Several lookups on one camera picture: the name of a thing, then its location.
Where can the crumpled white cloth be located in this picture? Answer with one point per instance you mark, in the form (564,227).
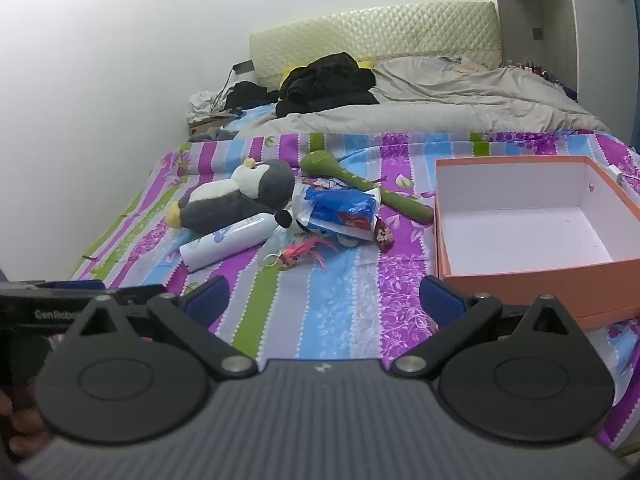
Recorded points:
(205,102)

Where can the dark grey cloth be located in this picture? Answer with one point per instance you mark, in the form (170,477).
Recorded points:
(212,134)

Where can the grey wardrobe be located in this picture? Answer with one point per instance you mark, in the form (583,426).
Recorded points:
(575,20)

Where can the small brown cardboard box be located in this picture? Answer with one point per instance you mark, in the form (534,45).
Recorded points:
(210,122)

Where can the grey duvet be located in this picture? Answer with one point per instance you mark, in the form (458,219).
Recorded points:
(450,102)

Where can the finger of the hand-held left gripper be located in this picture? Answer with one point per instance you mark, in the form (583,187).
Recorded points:
(135,294)
(75,285)

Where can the white spray bottle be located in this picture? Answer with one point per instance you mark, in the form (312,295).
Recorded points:
(225,242)

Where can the person's left hand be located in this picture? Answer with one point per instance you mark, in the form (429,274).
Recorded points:
(20,422)

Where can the row of small bottles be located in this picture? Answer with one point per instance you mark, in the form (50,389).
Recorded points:
(535,70)

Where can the brown snack packet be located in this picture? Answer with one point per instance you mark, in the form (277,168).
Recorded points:
(384,235)

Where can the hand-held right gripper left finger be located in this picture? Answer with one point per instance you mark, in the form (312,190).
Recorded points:
(205,305)

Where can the grey white penguin plush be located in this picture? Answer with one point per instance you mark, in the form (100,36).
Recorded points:
(235,192)

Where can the cream quilted headboard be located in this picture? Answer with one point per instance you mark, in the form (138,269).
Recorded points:
(380,30)

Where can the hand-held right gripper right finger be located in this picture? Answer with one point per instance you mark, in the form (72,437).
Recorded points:
(442,305)

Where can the black power adapter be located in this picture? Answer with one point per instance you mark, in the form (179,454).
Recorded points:
(244,66)

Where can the green plush stick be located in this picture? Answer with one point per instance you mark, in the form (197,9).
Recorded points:
(320,165)

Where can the black jacket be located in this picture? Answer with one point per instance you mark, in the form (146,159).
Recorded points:
(325,85)

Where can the yellow pillow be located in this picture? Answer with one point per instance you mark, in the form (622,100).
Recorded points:
(366,63)

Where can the pink feathered bird toy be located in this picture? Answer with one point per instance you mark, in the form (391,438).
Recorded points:
(300,252)

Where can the striped floral bedsheet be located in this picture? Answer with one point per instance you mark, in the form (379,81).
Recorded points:
(320,305)

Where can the orange cardboard box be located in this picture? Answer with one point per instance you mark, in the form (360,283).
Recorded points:
(525,230)

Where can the blue plastic packet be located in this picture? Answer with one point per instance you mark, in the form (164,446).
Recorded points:
(340,210)

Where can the black clothing pile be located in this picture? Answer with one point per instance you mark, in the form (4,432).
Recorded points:
(250,94)

